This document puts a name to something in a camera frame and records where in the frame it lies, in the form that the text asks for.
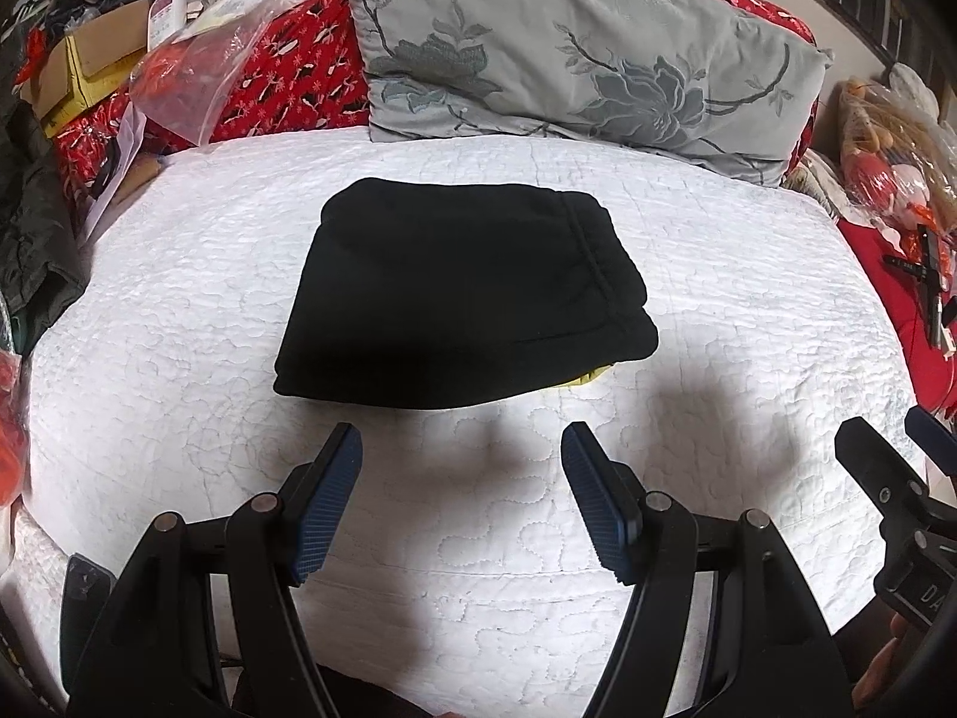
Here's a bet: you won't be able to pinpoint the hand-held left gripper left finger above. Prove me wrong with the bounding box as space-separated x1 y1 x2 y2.
67 422 364 718

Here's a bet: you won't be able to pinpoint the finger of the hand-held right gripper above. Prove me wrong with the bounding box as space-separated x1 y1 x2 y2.
835 416 932 532
904 407 957 476

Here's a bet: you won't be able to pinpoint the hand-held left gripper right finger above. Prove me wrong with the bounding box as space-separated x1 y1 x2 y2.
560 422 857 718

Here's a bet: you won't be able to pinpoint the black pants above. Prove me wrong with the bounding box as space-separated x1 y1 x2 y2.
273 178 659 411

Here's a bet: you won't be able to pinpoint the person's right hand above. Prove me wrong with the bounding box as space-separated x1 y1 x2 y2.
852 609 921 708

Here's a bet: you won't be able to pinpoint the yellow cloth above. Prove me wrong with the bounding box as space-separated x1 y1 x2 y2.
557 365 611 391

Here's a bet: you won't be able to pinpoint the black tool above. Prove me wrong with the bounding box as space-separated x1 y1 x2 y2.
882 226 952 350

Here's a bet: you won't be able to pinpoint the white quilted bed cover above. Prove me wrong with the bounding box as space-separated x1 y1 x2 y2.
0 123 929 718

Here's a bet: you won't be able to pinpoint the plastic bag of toys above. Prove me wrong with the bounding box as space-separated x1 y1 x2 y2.
837 63 957 242

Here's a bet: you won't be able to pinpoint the orange plastic bag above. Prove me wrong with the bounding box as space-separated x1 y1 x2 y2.
0 348 36 511

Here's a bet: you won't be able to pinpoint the dark jacket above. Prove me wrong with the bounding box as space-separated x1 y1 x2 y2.
0 96 92 354

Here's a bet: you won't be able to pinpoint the red patterned bed sheet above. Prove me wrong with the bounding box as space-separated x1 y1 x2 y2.
15 0 957 420

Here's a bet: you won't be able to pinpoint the clear plastic bag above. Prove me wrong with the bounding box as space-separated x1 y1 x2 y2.
130 0 313 152

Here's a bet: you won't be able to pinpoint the grey floral pillow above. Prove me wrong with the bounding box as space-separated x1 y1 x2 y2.
336 0 836 190

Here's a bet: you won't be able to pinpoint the yellow box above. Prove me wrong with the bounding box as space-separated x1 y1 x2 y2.
41 37 145 140

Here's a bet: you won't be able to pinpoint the white bottle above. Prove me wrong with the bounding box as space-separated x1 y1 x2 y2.
145 0 190 55

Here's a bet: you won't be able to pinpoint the brown cardboard box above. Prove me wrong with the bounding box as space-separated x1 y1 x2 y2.
30 0 155 115

